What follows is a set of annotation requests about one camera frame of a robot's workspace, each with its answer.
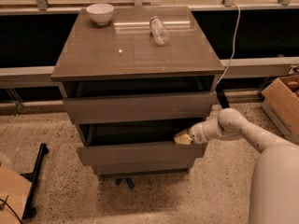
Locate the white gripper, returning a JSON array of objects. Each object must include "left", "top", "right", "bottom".
[{"left": 174, "top": 123, "right": 208, "bottom": 146}]

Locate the cardboard box left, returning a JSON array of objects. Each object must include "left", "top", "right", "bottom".
[{"left": 0, "top": 163, "right": 31, "bottom": 224}]

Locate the white ceramic bowl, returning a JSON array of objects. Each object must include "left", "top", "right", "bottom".
[{"left": 86, "top": 4, "right": 114, "bottom": 25}]

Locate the grey drawer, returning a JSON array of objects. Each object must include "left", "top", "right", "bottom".
[
  {"left": 77, "top": 118, "right": 203, "bottom": 165},
  {"left": 64, "top": 91, "right": 216, "bottom": 124},
  {"left": 92, "top": 163, "right": 192, "bottom": 175}
]

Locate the clear plastic bottle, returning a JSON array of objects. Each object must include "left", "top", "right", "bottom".
[{"left": 149, "top": 16, "right": 169, "bottom": 46}]

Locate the grey bottom drawer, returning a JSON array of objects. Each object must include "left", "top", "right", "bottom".
[{"left": 92, "top": 163, "right": 192, "bottom": 175}]

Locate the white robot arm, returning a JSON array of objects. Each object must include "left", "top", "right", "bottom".
[{"left": 174, "top": 108, "right": 299, "bottom": 224}]

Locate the grey top drawer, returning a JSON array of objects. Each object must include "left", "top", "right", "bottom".
[{"left": 64, "top": 91, "right": 216, "bottom": 124}]

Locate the cardboard box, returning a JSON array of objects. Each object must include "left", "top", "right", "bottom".
[
  {"left": 262, "top": 75, "right": 299, "bottom": 145},
  {"left": 0, "top": 163, "right": 31, "bottom": 224}
]

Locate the cardboard box right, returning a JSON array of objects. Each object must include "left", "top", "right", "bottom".
[{"left": 262, "top": 75, "right": 299, "bottom": 145}]

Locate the black cable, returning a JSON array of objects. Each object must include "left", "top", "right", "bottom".
[{"left": 0, "top": 195, "right": 24, "bottom": 224}]

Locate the grey drawer cabinet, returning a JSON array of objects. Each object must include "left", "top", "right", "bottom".
[{"left": 51, "top": 7, "right": 223, "bottom": 178}]

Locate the white cable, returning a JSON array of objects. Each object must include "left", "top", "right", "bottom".
[{"left": 215, "top": 3, "right": 242, "bottom": 87}]

